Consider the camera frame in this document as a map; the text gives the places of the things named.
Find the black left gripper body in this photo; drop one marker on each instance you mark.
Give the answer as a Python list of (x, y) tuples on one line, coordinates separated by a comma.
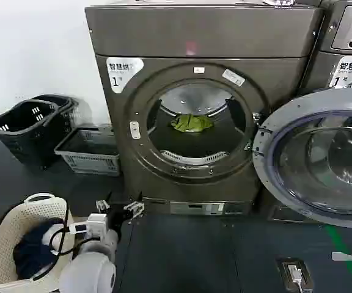
[(116, 218)]

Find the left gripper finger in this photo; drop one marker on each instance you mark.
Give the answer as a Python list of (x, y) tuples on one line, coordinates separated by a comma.
[(102, 206), (135, 209)]

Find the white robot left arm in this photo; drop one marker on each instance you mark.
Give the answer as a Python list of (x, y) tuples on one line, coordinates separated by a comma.
[(87, 271)]

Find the grey slatted plastic crate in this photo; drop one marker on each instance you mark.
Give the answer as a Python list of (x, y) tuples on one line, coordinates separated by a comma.
[(87, 158)]

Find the dark blue clothes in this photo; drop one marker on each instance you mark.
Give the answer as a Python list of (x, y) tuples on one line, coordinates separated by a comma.
[(32, 253)]

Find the cream perforated laundry basket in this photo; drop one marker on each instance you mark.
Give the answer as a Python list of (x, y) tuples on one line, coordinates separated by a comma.
[(8, 232)]

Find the green garment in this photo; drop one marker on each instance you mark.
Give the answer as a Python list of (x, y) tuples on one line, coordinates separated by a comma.
[(191, 123)]

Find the tall black plastic basket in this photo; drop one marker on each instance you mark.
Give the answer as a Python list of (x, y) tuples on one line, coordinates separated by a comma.
[(26, 134), (67, 102)]

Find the white power plug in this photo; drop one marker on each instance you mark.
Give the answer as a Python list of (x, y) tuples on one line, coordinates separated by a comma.
[(294, 272)]

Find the grey front-load dryer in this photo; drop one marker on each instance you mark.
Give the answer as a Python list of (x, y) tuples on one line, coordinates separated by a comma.
[(200, 36)]

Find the round glass dryer door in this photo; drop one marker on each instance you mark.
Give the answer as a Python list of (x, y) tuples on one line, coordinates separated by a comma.
[(325, 158)]

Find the grey washing machine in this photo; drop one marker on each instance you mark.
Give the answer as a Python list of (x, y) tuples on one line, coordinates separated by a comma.
[(347, 33)]

